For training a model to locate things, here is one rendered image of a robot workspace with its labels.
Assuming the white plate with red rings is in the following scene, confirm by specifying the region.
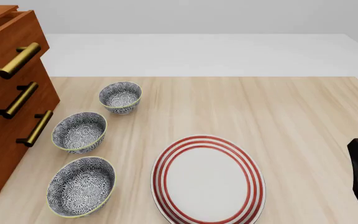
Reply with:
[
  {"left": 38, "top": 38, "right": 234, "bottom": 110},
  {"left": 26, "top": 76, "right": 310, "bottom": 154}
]
[{"left": 150, "top": 134, "right": 267, "bottom": 224}]

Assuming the brass drawer handle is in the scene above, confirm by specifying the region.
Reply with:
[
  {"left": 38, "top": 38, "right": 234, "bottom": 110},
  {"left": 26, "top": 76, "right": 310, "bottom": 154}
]
[
  {"left": 15, "top": 110, "right": 54, "bottom": 147},
  {"left": 0, "top": 81, "right": 40, "bottom": 120},
  {"left": 0, "top": 42, "right": 42, "bottom": 80}
]

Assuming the large blue patterned bowl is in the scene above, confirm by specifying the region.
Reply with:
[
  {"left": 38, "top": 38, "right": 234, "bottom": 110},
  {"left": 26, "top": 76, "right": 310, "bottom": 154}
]
[{"left": 46, "top": 156, "right": 117, "bottom": 218}]

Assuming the medium blue patterned bowl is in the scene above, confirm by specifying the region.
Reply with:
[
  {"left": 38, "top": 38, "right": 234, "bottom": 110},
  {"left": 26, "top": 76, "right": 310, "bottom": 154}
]
[{"left": 51, "top": 111, "right": 108, "bottom": 155}]

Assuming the small blue patterned bowl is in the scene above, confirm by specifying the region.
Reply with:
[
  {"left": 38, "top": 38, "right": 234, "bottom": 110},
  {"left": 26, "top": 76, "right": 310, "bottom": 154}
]
[{"left": 98, "top": 80, "right": 143, "bottom": 116}]

